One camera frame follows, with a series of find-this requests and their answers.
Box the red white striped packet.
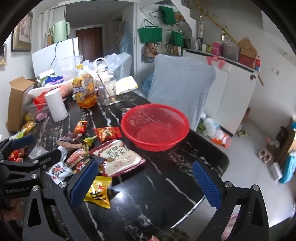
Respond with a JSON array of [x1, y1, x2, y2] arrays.
[[66, 148, 89, 169]]

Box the puffy red snack packet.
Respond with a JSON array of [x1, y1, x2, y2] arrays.
[[73, 121, 89, 137]]

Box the iced tea bottle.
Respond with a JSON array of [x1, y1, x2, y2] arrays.
[[72, 64, 97, 108]]

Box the blue plastic bag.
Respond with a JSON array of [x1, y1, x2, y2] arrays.
[[142, 73, 154, 93]]

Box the white paper towel roll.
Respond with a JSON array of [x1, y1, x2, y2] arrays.
[[44, 89, 68, 122]]

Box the open cardboard box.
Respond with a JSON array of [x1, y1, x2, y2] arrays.
[[238, 37, 258, 59]]

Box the yellow snack packet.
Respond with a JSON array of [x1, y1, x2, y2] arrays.
[[84, 176, 112, 209]]

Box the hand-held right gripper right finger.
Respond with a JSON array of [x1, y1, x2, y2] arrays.
[[193, 161, 270, 241]]

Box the red plastic basket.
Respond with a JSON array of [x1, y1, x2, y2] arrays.
[[121, 103, 190, 152]]

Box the clear zip bag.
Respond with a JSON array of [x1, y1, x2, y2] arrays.
[[60, 55, 83, 80]]

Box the red plastic packet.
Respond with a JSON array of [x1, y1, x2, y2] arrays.
[[33, 91, 49, 110]]

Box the printed tote bag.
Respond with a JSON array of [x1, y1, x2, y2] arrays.
[[141, 43, 160, 63]]

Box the green white carton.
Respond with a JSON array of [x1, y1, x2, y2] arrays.
[[39, 69, 56, 82]]

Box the grey container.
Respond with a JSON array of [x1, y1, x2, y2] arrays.
[[223, 44, 241, 62]]

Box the silver foil packet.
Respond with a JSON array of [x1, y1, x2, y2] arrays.
[[57, 144, 71, 155]]

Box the framed picture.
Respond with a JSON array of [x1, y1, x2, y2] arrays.
[[11, 10, 33, 52]]

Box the white box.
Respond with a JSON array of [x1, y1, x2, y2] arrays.
[[270, 162, 283, 181]]

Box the orange packet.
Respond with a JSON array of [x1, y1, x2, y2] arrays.
[[210, 134, 232, 148]]

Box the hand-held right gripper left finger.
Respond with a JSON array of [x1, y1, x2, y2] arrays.
[[22, 159, 99, 241]]

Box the yellow white packet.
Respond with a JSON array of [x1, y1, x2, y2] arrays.
[[115, 76, 138, 95]]

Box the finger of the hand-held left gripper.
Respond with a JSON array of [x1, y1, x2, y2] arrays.
[[29, 149, 62, 179], [0, 135, 35, 160]]

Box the brown cardboard box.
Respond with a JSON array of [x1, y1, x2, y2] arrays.
[[6, 76, 35, 132]]

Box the pale green kettle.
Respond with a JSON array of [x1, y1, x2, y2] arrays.
[[50, 20, 70, 43]]

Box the white foam tray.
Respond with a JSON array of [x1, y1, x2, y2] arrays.
[[28, 79, 77, 98]]

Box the large green tote bag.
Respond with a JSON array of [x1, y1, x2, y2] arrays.
[[138, 19, 163, 43]]

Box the blue white tissue pack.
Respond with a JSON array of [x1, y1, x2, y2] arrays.
[[45, 75, 64, 86]]

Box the clear drinking glass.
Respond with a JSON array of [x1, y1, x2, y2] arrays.
[[96, 77, 117, 106]]

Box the white refrigerator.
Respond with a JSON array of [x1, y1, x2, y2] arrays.
[[32, 37, 79, 79]]

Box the brown door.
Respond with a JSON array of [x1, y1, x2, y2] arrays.
[[76, 27, 103, 62]]

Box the clear plastic container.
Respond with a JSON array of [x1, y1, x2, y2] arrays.
[[28, 97, 50, 121]]

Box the white black-print snack packet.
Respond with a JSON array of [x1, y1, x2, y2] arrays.
[[46, 161, 73, 185]]

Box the white plastic bag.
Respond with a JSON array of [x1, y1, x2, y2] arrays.
[[82, 59, 96, 77]]

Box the golden snack packet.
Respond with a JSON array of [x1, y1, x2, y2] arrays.
[[21, 122, 36, 135]]

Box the red box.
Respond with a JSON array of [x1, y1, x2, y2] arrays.
[[239, 55, 261, 71]]

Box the large beige maroon snack packet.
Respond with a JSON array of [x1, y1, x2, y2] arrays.
[[88, 139, 146, 178]]

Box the pink box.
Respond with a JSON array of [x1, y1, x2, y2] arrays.
[[212, 42, 223, 56]]

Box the tall glass bottle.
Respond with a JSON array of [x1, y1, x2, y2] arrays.
[[198, 16, 204, 50]]

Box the black power cable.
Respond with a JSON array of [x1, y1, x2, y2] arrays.
[[50, 42, 58, 67]]

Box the crumpled plastic bags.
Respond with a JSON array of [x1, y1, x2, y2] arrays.
[[198, 116, 222, 139]]

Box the hanging blue plastic sheet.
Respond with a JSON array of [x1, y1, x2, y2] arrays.
[[119, 21, 134, 56]]

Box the dark wooden furniture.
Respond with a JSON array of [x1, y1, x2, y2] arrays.
[[266, 117, 296, 163]]

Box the metal straw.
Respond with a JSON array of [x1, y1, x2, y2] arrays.
[[97, 74, 107, 102]]

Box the bamboo stick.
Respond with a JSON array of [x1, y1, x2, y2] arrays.
[[195, 0, 264, 86]]

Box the chair with blue cover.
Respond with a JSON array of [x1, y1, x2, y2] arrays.
[[147, 54, 216, 131]]

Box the person's left hand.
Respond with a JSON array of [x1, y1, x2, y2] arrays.
[[0, 202, 25, 223]]

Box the brown chocolate packet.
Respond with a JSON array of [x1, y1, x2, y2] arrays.
[[57, 133, 85, 149]]

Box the white water bottle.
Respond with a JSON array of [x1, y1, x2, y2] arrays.
[[93, 58, 114, 81]]

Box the pile of red snack packets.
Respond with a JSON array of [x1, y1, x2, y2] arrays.
[[8, 149, 26, 163]]

